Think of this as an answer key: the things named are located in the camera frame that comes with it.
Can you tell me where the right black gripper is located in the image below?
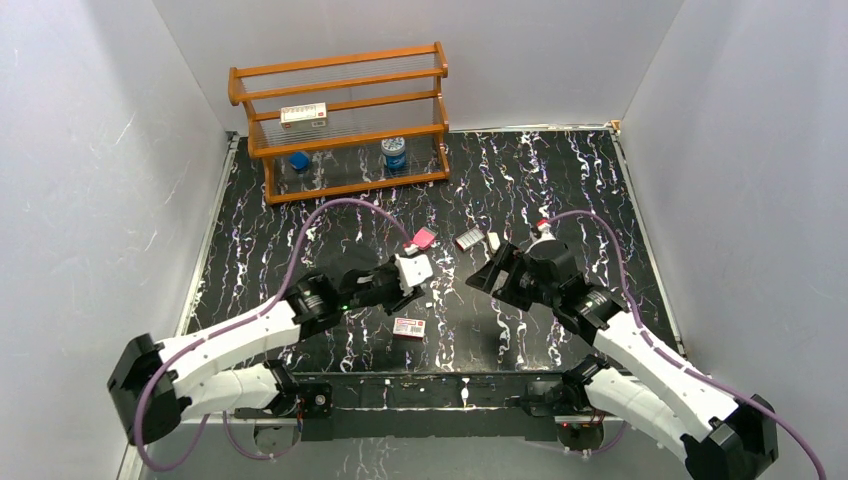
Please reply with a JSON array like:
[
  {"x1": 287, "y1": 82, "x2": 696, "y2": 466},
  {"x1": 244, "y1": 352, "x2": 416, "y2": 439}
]
[{"x1": 464, "y1": 242, "x2": 559, "y2": 312}]

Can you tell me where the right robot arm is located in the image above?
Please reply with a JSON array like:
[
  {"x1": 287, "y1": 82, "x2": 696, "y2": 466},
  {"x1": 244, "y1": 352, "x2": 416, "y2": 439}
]
[{"x1": 466, "y1": 239, "x2": 779, "y2": 479}]

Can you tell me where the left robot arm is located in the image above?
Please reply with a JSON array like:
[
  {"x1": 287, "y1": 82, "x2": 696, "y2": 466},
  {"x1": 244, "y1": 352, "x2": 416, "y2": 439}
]
[{"x1": 107, "y1": 254, "x2": 434, "y2": 446}]

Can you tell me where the beige small eraser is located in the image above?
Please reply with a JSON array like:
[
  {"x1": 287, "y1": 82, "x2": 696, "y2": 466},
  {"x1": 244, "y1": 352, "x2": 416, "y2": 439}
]
[{"x1": 486, "y1": 231, "x2": 501, "y2": 254}]

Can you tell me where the red white staple box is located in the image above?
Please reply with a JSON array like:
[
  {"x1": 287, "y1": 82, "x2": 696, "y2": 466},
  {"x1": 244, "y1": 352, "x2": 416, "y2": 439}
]
[{"x1": 392, "y1": 318, "x2": 426, "y2": 339}]

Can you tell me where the grey staple strip box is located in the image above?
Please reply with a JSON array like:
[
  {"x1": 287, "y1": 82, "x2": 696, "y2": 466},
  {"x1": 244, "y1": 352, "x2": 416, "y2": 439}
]
[{"x1": 454, "y1": 227, "x2": 486, "y2": 252}]

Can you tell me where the pink eraser block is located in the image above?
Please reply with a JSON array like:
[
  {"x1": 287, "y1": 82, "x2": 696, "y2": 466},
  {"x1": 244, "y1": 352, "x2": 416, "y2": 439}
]
[{"x1": 412, "y1": 227, "x2": 436, "y2": 251}]

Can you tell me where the blue round tin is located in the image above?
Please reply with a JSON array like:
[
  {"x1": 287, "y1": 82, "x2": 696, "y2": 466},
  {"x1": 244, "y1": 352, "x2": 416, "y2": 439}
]
[{"x1": 380, "y1": 137, "x2": 407, "y2": 172}]

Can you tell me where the small blue box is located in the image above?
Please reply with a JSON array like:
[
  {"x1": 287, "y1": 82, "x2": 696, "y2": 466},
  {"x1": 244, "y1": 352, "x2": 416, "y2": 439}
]
[{"x1": 288, "y1": 151, "x2": 312, "y2": 174}]

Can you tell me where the orange wooden shelf rack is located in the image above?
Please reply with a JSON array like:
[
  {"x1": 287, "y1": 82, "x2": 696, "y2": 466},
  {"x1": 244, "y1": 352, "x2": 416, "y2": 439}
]
[{"x1": 227, "y1": 42, "x2": 451, "y2": 205}]

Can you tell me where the white staple box on shelf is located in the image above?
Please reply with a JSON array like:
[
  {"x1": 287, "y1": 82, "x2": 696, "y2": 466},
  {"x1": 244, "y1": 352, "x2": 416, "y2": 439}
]
[{"x1": 279, "y1": 102, "x2": 328, "y2": 132}]

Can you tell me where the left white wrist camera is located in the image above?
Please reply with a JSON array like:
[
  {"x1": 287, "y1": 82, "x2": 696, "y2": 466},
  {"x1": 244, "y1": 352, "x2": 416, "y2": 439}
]
[{"x1": 394, "y1": 253, "x2": 434, "y2": 290}]

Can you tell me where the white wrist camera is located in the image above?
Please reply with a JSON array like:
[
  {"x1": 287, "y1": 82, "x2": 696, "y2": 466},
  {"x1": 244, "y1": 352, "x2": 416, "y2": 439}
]
[
  {"x1": 531, "y1": 219, "x2": 556, "y2": 244},
  {"x1": 394, "y1": 253, "x2": 434, "y2": 290}
]

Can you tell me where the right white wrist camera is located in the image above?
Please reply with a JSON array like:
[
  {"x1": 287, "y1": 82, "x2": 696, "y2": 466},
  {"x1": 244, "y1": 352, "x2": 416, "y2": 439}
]
[{"x1": 531, "y1": 219, "x2": 556, "y2": 244}]

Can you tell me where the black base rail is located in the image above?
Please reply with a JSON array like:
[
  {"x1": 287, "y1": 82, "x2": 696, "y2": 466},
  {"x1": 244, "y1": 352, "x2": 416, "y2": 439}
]
[{"x1": 235, "y1": 372, "x2": 626, "y2": 450}]

